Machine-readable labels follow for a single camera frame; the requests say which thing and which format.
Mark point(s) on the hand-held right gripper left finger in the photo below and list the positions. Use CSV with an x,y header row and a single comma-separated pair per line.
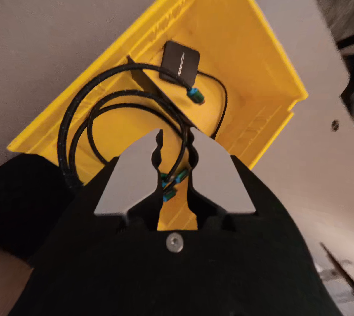
x,y
127,183

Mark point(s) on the person's black clothing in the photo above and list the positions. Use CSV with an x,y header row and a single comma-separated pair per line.
x,y
27,197

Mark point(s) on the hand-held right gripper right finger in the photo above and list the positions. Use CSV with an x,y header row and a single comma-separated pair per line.
x,y
221,183

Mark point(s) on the yellow plastic bin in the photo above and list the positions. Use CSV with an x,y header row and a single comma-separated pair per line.
x,y
235,31

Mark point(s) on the grey adapter hub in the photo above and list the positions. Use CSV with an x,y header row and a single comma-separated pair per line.
x,y
171,58

